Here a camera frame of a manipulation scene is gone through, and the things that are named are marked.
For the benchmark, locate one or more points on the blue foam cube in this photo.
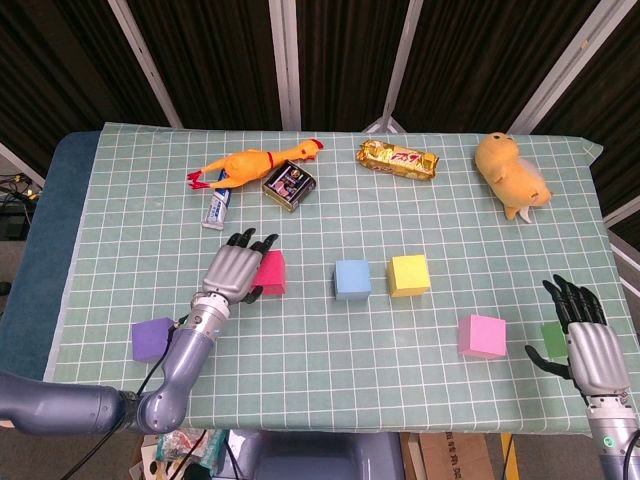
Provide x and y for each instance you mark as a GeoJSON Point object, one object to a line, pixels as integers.
{"type": "Point", "coordinates": [352, 280]}

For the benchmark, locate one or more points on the pink foam cube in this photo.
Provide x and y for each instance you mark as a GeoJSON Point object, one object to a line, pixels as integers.
{"type": "Point", "coordinates": [484, 336]}

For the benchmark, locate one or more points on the dark blue table pad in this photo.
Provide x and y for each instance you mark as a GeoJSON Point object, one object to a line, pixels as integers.
{"type": "Point", "coordinates": [30, 300]}

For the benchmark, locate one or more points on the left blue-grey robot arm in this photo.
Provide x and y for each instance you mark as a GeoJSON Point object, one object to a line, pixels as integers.
{"type": "Point", "coordinates": [185, 360]}

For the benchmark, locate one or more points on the white blue toothpaste tube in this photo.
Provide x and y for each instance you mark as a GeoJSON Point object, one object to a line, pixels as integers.
{"type": "Point", "coordinates": [217, 210]}

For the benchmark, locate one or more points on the white metal frame post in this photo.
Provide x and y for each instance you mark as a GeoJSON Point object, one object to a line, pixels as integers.
{"type": "Point", "coordinates": [565, 65]}
{"type": "Point", "coordinates": [403, 60]}
{"type": "Point", "coordinates": [145, 62]}
{"type": "Point", "coordinates": [286, 65]}
{"type": "Point", "coordinates": [622, 212]}
{"type": "Point", "coordinates": [20, 167]}

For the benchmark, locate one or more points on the black rectangular tin can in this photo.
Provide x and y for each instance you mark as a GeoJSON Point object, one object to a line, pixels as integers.
{"type": "Point", "coordinates": [290, 186]}

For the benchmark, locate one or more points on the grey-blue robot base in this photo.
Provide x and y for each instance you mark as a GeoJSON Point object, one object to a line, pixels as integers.
{"type": "Point", "coordinates": [310, 457]}

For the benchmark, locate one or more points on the purple foam cube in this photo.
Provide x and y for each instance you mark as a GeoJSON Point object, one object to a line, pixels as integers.
{"type": "Point", "coordinates": [150, 340]}

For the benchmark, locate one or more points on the green checkered tablecloth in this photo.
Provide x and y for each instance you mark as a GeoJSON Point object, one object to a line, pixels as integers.
{"type": "Point", "coordinates": [310, 350]}

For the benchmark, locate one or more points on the brown cardboard box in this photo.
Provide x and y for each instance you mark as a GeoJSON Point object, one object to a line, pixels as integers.
{"type": "Point", "coordinates": [450, 460]}

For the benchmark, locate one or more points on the gold biscuit packet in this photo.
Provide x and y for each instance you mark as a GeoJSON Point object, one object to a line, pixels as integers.
{"type": "Point", "coordinates": [397, 160]}

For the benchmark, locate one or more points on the colourful snack bag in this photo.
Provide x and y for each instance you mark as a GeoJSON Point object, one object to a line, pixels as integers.
{"type": "Point", "coordinates": [185, 445]}

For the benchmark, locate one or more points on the yellow foam cube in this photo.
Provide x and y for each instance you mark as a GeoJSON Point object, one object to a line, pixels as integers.
{"type": "Point", "coordinates": [409, 275]}

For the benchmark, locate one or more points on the yellow plush animal toy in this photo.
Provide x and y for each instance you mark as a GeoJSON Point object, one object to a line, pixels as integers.
{"type": "Point", "coordinates": [510, 172]}

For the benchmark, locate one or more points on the green foam cube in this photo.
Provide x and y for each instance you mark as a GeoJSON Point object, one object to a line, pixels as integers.
{"type": "Point", "coordinates": [554, 341]}

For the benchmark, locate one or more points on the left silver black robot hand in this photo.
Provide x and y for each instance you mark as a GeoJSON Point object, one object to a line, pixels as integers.
{"type": "Point", "coordinates": [232, 270]}

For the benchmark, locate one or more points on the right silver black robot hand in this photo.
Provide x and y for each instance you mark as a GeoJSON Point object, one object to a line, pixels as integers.
{"type": "Point", "coordinates": [597, 357]}

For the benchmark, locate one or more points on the red foam cube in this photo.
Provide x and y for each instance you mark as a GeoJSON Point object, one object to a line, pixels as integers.
{"type": "Point", "coordinates": [272, 272]}

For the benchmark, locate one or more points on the orange rubber chicken toy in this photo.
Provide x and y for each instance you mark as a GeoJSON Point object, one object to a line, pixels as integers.
{"type": "Point", "coordinates": [242, 167]}

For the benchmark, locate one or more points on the black pleated curtain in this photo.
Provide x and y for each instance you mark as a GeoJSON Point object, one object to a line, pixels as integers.
{"type": "Point", "coordinates": [215, 60]}

